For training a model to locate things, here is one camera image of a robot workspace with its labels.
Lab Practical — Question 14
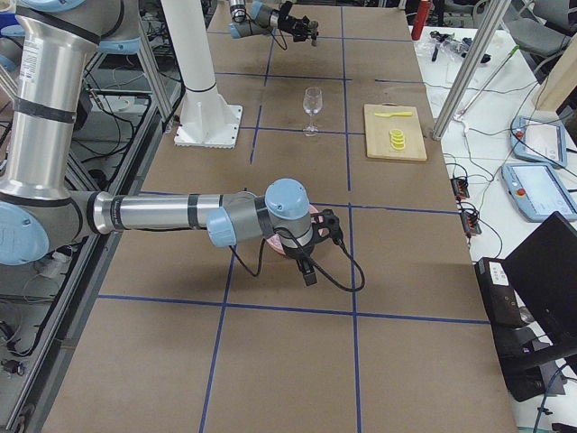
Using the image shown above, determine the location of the black monitor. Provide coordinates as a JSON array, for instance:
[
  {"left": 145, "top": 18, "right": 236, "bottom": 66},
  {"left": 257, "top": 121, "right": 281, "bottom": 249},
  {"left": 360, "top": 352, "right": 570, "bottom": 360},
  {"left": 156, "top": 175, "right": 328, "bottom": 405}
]
[{"left": 502, "top": 211, "right": 576, "bottom": 343}]

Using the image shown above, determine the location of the clear wine glass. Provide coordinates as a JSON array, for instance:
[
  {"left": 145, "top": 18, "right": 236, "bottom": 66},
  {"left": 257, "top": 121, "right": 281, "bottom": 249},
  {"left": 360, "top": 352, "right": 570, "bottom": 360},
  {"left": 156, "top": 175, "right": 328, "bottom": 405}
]
[{"left": 303, "top": 87, "right": 323, "bottom": 136}]

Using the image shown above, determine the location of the green handled reacher stick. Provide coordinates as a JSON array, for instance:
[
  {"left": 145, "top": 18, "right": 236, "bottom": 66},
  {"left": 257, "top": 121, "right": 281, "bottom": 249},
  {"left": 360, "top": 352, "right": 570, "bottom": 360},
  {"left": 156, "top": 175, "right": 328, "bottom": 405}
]
[{"left": 453, "top": 44, "right": 519, "bottom": 122}]

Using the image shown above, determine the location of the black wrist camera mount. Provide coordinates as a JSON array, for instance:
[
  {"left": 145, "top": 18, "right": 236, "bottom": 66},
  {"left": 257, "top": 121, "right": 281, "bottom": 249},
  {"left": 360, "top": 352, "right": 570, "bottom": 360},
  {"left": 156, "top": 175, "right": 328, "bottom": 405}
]
[{"left": 311, "top": 209, "right": 344, "bottom": 246}]

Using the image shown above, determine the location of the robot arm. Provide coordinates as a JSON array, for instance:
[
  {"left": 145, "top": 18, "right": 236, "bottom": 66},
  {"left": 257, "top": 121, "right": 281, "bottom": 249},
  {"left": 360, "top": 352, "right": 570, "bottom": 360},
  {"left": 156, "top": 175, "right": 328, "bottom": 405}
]
[
  {"left": 1, "top": 1, "right": 331, "bottom": 285},
  {"left": 228, "top": 0, "right": 318, "bottom": 46}
]

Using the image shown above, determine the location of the bamboo cutting board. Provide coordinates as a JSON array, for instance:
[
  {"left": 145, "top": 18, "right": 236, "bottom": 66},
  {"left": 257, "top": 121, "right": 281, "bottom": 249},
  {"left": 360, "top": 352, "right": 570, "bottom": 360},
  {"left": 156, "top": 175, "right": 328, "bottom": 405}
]
[{"left": 363, "top": 104, "right": 427, "bottom": 161}]

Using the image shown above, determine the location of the pink bowl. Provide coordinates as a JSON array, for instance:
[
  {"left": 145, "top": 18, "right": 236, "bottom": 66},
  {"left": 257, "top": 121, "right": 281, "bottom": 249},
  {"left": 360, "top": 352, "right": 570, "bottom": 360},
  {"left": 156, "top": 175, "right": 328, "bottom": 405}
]
[{"left": 266, "top": 205, "right": 318, "bottom": 255}]

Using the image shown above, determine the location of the steel jigger measuring cup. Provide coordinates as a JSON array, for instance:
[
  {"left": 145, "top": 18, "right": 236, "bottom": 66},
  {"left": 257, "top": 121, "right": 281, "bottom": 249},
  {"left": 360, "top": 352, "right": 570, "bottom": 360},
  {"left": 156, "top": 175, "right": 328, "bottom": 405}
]
[{"left": 310, "top": 28, "right": 318, "bottom": 47}]

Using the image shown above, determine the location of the blue teach pendant near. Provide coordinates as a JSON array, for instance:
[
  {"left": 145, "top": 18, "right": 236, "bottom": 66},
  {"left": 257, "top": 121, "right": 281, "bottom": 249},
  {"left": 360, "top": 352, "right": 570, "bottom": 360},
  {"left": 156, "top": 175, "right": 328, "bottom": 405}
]
[{"left": 500, "top": 162, "right": 576, "bottom": 223}]

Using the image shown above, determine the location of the yellow plastic knife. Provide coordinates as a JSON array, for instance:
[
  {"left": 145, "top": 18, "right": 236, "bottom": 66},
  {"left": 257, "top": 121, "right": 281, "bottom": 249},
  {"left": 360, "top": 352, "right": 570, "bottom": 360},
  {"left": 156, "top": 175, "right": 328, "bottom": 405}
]
[{"left": 374, "top": 111, "right": 413, "bottom": 118}]

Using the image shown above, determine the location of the aluminium frame post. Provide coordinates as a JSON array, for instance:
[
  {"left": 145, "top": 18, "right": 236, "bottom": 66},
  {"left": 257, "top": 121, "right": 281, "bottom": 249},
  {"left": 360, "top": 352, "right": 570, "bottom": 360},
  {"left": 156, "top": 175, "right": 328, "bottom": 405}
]
[{"left": 431, "top": 0, "right": 511, "bottom": 141}]

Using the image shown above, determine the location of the blue teach pendant far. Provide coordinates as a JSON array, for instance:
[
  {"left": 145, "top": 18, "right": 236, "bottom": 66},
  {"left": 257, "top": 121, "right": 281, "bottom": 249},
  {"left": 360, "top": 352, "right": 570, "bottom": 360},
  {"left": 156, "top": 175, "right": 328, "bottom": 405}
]
[{"left": 510, "top": 116, "right": 567, "bottom": 168}]

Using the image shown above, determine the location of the blue teach pendant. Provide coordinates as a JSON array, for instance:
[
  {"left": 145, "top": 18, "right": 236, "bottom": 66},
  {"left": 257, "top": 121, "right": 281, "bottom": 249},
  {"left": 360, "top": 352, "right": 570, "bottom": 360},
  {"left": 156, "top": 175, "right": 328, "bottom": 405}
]
[
  {"left": 510, "top": 116, "right": 567, "bottom": 168},
  {"left": 500, "top": 162, "right": 576, "bottom": 223}
]

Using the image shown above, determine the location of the red cylinder bottle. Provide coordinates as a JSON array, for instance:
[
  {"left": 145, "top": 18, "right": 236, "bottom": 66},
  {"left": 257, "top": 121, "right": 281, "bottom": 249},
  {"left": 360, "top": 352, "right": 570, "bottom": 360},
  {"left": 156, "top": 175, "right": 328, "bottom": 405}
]
[{"left": 411, "top": 0, "right": 432, "bottom": 41}]

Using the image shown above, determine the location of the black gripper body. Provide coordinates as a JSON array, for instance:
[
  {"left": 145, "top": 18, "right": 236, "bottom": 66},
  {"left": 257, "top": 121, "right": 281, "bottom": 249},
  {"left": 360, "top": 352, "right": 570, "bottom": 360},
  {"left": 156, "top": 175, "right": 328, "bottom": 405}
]
[
  {"left": 283, "top": 225, "right": 329, "bottom": 262},
  {"left": 278, "top": 14, "right": 303, "bottom": 41}
]

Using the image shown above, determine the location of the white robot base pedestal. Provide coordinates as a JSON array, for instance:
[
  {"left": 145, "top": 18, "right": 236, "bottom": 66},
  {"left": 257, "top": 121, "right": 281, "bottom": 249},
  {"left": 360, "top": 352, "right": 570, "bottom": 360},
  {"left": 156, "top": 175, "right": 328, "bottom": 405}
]
[{"left": 161, "top": 0, "right": 243, "bottom": 149}]

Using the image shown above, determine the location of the grey office chair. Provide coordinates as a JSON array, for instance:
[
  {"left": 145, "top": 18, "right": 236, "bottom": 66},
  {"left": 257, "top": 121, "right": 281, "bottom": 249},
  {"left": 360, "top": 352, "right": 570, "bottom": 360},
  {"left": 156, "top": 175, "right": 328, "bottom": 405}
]
[{"left": 507, "top": 1, "right": 576, "bottom": 71}]

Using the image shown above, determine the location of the black box device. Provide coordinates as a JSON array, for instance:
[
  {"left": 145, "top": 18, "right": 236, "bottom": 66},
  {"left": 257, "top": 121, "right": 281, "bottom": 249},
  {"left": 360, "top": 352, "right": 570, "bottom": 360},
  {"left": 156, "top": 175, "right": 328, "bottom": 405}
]
[{"left": 474, "top": 257, "right": 526, "bottom": 328}]

